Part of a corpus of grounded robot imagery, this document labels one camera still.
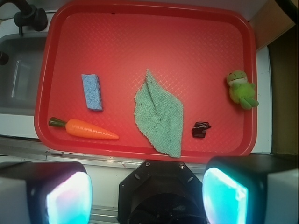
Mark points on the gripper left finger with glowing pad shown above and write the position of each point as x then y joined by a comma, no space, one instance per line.
45,193

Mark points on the green knitted cloth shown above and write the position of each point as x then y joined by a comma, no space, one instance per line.
159,117

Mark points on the grey sink basin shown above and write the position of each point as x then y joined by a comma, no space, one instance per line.
19,77

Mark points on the red plastic tray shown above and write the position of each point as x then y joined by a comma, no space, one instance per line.
189,50

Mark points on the blue sponge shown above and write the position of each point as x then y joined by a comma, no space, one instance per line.
91,88

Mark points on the green plush frog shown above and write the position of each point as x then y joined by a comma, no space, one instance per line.
241,91

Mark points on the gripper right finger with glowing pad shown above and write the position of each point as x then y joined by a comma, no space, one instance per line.
253,189

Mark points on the small dark crumpled wrapper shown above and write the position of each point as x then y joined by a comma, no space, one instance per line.
199,129

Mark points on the orange toy carrot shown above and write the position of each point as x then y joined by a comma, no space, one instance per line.
82,129

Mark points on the black faucet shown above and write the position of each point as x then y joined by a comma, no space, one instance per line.
28,16

